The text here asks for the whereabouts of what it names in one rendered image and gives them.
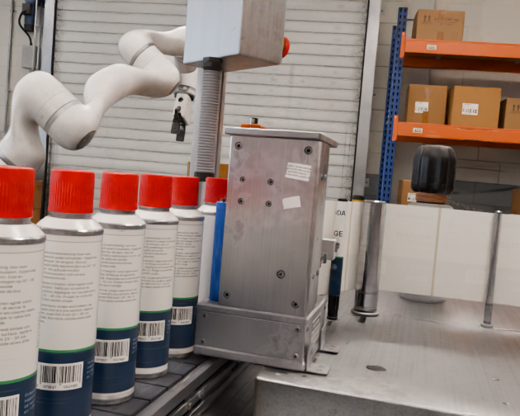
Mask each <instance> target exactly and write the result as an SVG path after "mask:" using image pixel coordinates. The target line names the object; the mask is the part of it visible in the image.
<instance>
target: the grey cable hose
mask: <svg viewBox="0 0 520 416"><path fill-rule="evenodd" d="M203 61H204V64H203V66H202V68H203V69H204V71H203V77H202V78H203V79H202V84H203V85H202V89H201V90H202V91H201V92H202V94H201V95H202V97H201V98H202V99H201V108H200V110H201V111H200V120H199V121H200V122H199V126H200V127H199V130H198V132H200V133H198V135H199V136H198V138H199V139H198V140H199V142H197V143H198V145H197V146H198V147H197V149H198V150H197V152H198V153H196V154H197V156H196V157H197V159H196V160H197V161H196V163H197V164H196V171H195V172H194V177H198V178H199V182H205V181H206V178H207V177H214V176H215V174H214V173H213V171H212V170H214V169H213V167H214V165H213V164H214V163H213V162H214V161H215V160H214V158H215V157H214V156H215V155H214V153H215V151H214V150H215V142H216V140H215V139H216V131H217V129H216V128H217V123H216V122H217V120H218V118H217V116H218V115H217V114H218V112H217V111H218V109H217V108H219V107H218V105H219V104H218V103H219V101H218V100H219V96H220V95H219V94H220V93H219V91H220V87H219V86H220V77H221V76H220V75H221V72H220V71H221V70H222V68H221V64H222V63H223V59H221V58H218V57H211V56H208V57H203Z"/></svg>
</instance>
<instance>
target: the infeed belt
mask: <svg viewBox="0 0 520 416"><path fill-rule="evenodd" d="M208 358H209V357H208V356H202V355H198V354H195V353H194V354H193V355H192V356H189V357H184V358H169V359H168V372H167V374H165V375H164V376H160V377H158V378H153V379H135V394H134V396H133V398H132V399H130V400H128V401H126V402H124V403H121V404H113V405H95V404H92V411H91V416H135V415H136V414H138V413H139V412H141V411H142V410H143V409H145V408H146V407H147V406H148V405H150V404H151V403H153V402H154V401H155V400H156V399H157V398H158V397H160V396H161V395H162V394H164V393H165V392H166V391H167V390H169V389H170V388H172V387H173V386H174V385H176V384H177V383H178V382H179V381H180V380H181V379H183V378H184V377H185V376H187V375H188V374H189V373H190V372H192V371H193V370H195V369H196V368H197V367H198V366H199V365H200V364H202V363H203V362H204V361H206V360H207V359H208Z"/></svg>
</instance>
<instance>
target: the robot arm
mask: <svg viewBox="0 0 520 416"><path fill-rule="evenodd" d="M185 36H186V26H180V27H178V28H176V29H174V30H172V31H165V32H160V31H151V30H143V29H139V30H132V31H128V32H126V33H125V34H124V35H123V36H122V37H121V38H120V40H119V43H118V50H119V53H120V55H121V58H122V59H123V60H124V61H125V62H126V63H127V64H128V65H126V64H112V65H110V66H107V67H105V68H104V69H101V70H99V71H98V72H96V73H94V74H93V75H92V76H91V77H90V78H89V79H88V80H87V82H86V84H85V87H84V90H83V100H84V105H83V104H82V103H81V102H80V101H79V100H78V99H77V98H76V97H75V96H74V95H73V94H72V93H71V92H70V91H69V90H68V89H67V88H66V87H65V86H64V85H63V84H62V83H61V82H60V81H59V80H57V79H56V78H55V77H54V76H52V75H51V74H49V73H46V72H42V71H35V72H32V73H28V74H27V75H25V76H24V77H23V78H22V79H21V80H20V81H19V82H18V83H17V85H16V86H15V89H14V92H13V95H12V119H11V125H10V128H9V130H8V132H7V133H6V135H5V136H4V137H3V139H2V140H1V141H0V165H8V166H18V167H28V168H34V169H35V172H37V171H38V170H39V169H40V168H41V166H42V165H43V164H44V162H45V160H46V155H45V149H44V147H43V144H42V142H41V139H40V132H39V126H40V127H41V128H42V129H43V130H44V131H45V132H46V133H47V134H48V135H49V136H50V137H51V138H52V139H53V140H54V141H55V142H56V143H57V144H58V145H60V146H61V147H63V148H65V149H68V150H79V149H83V148H85V146H87V145H88V144H89V143H90V142H91V140H92V138H93V137H94V135H95V134H96V132H97V129H98V126H99V125H100V122H101V120H102V117H103V115H104V114H105V112H106V111H107V110H108V109H109V108H110V107H111V106H112V105H114V104H115V103H117V102H118V101H120V100H122V99H123V98H125V97H128V96H129V95H138V96H143V97H151V98H162V97H167V96H169V95H171V94H174V97H175V98H176V101H175V104H174V108H173V123H172V128H171V134H177V136H176V141H181V142H183V141H184V138H185V133H186V125H187V126H189V124H190V117H191V102H192V101H193V100H194V98H195V97H196V77H197V67H193V66H190V65H185V64H184V63H183V59H184V47H185ZM180 123H182V124H180ZM180 127H181V128H180Z"/></svg>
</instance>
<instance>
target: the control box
mask: <svg viewBox="0 0 520 416"><path fill-rule="evenodd" d="M285 19H286V0H188V3H187V24H186V36H185V47H184V59H183V63H184V64H185V65H190V66H193V67H198V68H202V66H203V64H204V61H203V57H208V56H211V57H218V58H221V59H223V63H222V64H221V68H222V72H225V73H227V72H233V71H239V70H245V69H256V68H262V67H268V66H274V65H278V64H280V63H281V60H282V51H283V47H284V30H285ZM202 69H203V68H202Z"/></svg>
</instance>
